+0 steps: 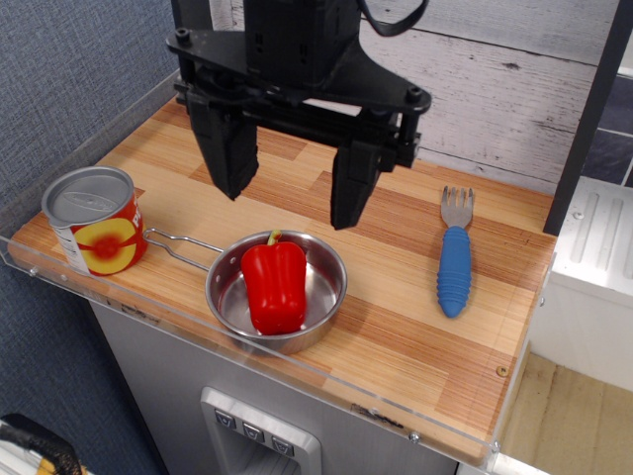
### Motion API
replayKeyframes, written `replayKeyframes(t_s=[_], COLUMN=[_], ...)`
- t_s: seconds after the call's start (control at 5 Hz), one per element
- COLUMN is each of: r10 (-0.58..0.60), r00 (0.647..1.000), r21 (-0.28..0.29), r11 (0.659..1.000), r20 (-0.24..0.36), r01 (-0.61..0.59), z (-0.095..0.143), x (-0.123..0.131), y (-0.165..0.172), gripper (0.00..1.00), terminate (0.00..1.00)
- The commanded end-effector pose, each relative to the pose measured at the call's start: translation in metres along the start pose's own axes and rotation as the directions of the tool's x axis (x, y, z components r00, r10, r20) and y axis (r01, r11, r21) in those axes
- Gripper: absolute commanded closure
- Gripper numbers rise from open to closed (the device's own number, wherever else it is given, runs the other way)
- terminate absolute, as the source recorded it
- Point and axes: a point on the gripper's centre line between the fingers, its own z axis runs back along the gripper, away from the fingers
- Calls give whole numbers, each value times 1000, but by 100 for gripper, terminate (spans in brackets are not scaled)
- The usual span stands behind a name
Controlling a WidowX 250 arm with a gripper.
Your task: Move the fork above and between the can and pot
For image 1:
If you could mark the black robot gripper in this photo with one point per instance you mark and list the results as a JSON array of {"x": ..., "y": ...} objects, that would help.
[{"x": 298, "y": 67}]

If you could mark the blue handled metal fork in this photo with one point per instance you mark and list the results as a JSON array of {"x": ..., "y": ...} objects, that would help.
[{"x": 454, "y": 277}]

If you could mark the red bell pepper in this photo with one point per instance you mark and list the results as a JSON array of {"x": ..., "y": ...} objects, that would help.
[{"x": 275, "y": 278}]

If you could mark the small steel saucepan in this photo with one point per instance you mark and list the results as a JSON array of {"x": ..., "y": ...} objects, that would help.
[{"x": 326, "y": 284}]

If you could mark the red yellow tin can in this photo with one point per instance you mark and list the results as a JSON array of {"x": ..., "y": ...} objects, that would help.
[{"x": 95, "y": 215}]

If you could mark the grey toy fridge cabinet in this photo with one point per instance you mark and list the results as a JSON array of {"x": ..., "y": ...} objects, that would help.
[{"x": 167, "y": 373}]

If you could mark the silver dispenser panel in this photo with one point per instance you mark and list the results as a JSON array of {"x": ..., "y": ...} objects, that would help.
[{"x": 247, "y": 440}]

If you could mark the white toy sink counter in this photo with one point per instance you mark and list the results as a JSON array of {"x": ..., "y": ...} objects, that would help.
[{"x": 583, "y": 320}]

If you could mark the black yellow object corner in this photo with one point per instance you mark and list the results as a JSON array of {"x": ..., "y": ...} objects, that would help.
[{"x": 29, "y": 448}]

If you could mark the right dark grey post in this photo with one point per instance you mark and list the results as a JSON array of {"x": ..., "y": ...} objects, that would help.
[{"x": 613, "y": 52}]

